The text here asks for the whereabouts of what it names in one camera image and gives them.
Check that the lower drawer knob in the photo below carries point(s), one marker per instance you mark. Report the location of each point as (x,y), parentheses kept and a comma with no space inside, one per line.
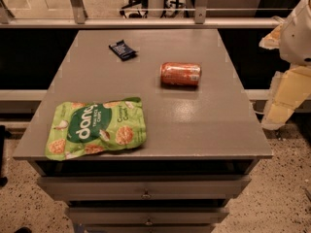
(149,222)

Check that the drawer knob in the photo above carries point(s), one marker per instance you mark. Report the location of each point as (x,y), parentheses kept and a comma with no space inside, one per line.
(149,222)
(146,195)

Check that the upper drawer knob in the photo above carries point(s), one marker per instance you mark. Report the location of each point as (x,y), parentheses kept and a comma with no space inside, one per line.
(146,195)

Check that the green rice chips bag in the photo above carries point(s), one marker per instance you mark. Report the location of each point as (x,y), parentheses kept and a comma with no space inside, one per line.
(80,129)

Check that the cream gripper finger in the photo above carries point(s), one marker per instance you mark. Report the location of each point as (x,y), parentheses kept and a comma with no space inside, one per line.
(271,40)
(286,93)

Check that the metal window railing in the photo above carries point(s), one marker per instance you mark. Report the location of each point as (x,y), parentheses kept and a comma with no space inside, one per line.
(79,14)

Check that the orange coke can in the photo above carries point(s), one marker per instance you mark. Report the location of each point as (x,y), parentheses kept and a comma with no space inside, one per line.
(180,73)

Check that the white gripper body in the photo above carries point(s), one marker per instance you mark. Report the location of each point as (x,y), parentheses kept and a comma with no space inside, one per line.
(296,40)

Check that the grey drawer cabinet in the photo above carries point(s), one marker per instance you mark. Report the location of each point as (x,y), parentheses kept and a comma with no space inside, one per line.
(202,141)

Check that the dark blue snack bar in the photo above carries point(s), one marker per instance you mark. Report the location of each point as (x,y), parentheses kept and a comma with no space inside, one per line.
(122,50)

